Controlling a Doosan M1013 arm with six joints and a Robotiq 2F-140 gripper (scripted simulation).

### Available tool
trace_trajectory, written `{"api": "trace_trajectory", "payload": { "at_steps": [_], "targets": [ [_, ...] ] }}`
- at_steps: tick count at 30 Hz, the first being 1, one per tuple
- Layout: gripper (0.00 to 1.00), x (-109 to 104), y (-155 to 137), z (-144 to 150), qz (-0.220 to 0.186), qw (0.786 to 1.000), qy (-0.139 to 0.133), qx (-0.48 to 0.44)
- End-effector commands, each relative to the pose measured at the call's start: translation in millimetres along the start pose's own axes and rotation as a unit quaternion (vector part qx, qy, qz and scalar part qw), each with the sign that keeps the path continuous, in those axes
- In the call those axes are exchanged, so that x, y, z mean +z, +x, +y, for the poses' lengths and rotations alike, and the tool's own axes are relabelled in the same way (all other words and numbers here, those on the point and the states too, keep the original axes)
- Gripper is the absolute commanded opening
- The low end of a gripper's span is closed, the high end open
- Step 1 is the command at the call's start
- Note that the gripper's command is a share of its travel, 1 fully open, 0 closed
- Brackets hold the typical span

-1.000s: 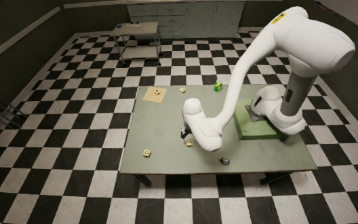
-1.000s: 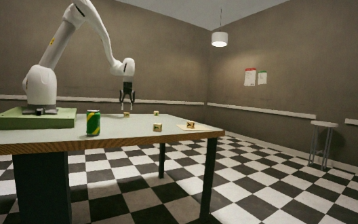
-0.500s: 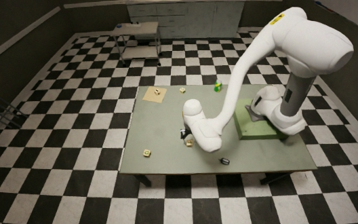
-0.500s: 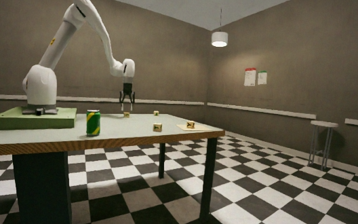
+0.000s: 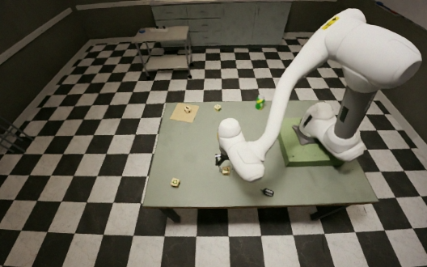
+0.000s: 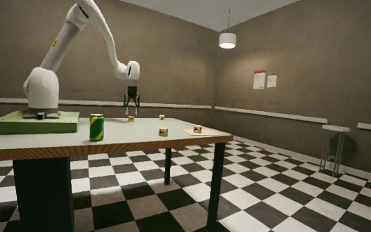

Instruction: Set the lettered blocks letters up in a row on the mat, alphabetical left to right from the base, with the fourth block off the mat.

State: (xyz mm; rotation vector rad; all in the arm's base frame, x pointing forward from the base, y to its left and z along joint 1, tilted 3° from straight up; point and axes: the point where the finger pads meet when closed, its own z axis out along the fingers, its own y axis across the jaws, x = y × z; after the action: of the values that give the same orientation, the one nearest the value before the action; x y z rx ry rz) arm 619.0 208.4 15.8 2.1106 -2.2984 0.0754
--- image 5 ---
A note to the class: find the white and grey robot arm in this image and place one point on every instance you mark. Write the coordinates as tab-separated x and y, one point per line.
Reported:
372	58

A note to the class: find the tan flat mat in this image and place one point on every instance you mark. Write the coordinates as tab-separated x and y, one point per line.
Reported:
180	115

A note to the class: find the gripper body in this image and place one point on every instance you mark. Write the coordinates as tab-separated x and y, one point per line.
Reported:
224	156

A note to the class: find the green and yellow drink can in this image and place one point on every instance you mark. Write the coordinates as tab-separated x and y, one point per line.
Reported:
260	102

